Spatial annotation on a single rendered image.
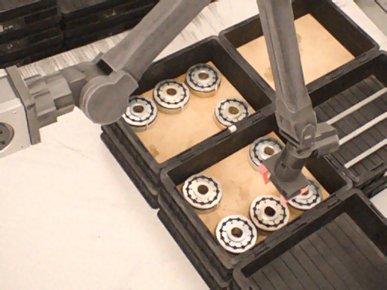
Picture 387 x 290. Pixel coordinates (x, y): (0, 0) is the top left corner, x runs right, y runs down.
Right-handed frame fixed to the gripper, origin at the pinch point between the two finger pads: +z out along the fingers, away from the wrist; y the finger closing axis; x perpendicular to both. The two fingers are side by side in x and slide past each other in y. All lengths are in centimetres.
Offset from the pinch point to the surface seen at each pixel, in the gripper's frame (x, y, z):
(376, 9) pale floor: -168, 87, 89
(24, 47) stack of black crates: 10, 118, 64
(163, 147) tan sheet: 10.1, 30.8, 15.4
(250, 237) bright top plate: 7.3, -3.6, 11.0
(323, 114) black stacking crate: -36.0, 17.0, 12.0
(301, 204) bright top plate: -9.6, -3.1, 10.0
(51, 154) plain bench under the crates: 33, 51, 31
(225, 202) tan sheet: 5.5, 8.4, 14.2
